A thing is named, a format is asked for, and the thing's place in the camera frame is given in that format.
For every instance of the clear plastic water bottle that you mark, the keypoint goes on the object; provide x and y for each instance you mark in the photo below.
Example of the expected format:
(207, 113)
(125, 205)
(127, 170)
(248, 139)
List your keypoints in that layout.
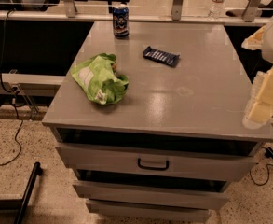
(215, 9)

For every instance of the black drawer handle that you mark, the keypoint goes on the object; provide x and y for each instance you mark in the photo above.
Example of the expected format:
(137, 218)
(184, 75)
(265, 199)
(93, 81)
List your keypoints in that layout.
(153, 166)

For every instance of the grey drawer cabinet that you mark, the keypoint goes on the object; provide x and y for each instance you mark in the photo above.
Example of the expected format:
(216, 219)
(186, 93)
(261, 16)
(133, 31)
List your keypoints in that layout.
(196, 106)

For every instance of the black metal leg left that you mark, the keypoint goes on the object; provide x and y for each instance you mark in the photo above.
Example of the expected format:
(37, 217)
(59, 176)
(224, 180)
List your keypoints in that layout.
(37, 171)

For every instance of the middle grey drawer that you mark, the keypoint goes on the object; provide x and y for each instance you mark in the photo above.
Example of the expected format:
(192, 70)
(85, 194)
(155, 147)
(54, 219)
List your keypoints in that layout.
(149, 195)

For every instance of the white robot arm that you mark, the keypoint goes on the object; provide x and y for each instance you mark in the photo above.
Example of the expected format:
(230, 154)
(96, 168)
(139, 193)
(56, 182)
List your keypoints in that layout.
(267, 47)

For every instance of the green chip bag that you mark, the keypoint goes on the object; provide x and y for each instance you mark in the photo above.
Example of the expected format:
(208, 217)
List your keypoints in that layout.
(98, 79)

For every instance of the dark blue rxbar wrapper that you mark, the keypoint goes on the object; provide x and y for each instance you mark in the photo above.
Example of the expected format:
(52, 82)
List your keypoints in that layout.
(160, 56)

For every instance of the grey drawer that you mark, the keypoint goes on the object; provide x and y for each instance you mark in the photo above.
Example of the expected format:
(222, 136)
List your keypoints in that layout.
(149, 195)
(147, 211)
(182, 164)

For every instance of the top grey drawer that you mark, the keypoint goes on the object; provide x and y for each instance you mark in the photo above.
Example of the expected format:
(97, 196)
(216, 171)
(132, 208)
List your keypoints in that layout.
(182, 164)

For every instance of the blue soda can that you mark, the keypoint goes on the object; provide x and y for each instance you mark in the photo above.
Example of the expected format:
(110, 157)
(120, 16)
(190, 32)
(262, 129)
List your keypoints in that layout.
(120, 20)

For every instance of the bottom grey drawer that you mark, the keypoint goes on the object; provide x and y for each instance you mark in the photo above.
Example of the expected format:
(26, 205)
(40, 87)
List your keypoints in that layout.
(147, 211)

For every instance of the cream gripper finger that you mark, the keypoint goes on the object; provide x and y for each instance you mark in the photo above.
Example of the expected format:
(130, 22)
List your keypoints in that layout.
(259, 109)
(254, 41)

